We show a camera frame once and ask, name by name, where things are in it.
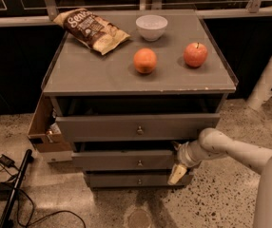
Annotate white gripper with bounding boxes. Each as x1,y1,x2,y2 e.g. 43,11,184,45
167,141,201,185

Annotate grey drawer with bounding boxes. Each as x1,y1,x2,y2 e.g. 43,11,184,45
72,150,175,171
84,171,195,189
56,113,220,142

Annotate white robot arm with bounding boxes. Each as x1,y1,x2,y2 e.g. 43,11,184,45
168,56,272,228

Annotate grey top drawer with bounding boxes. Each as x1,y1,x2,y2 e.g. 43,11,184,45
56,113,220,142

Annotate grey drawer cabinet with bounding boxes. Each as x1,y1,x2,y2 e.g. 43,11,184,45
40,9,239,189

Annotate grey bottom drawer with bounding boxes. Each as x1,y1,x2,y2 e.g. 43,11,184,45
84,171,195,189

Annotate orange fruit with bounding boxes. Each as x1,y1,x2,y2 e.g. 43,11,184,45
133,48,157,74

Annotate red apple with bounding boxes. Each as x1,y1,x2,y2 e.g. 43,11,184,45
184,43,208,67

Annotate white bowl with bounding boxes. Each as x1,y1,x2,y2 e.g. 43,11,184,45
136,15,168,42

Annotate cardboard box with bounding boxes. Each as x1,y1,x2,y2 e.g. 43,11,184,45
28,95,72,162

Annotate brown chip bag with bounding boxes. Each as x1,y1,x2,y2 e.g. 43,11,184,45
53,9,130,55

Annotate black power adapter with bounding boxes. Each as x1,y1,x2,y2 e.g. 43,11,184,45
0,154,14,167

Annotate black pole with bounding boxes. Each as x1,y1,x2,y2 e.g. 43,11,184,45
0,149,33,228

